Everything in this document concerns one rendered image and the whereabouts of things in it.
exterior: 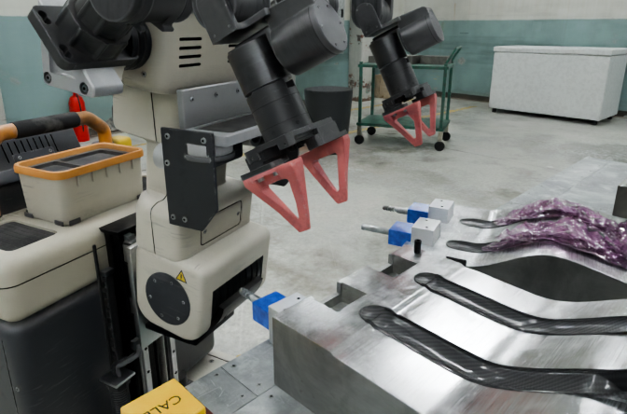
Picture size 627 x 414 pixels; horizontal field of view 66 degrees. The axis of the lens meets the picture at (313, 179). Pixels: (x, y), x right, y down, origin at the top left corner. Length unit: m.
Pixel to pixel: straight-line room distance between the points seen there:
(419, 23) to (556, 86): 6.42
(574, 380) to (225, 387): 0.36
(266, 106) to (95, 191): 0.65
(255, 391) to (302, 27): 0.40
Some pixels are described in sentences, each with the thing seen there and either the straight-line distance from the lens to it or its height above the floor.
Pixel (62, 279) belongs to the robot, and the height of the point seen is 0.74.
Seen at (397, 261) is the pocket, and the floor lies 0.88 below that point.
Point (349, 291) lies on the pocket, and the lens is 0.61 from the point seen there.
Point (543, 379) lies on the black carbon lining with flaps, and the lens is 0.50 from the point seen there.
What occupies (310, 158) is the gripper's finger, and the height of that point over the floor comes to 1.04.
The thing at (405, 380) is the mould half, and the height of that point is 0.88.
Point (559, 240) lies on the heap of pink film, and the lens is 0.78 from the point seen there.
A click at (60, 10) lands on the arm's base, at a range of 0.74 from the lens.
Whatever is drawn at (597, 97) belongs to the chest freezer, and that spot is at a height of 0.35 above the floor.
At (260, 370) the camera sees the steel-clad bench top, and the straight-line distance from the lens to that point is 0.63.
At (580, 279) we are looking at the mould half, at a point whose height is 0.87.
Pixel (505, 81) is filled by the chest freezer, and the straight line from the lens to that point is 7.55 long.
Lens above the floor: 1.19
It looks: 17 degrees down
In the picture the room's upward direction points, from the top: straight up
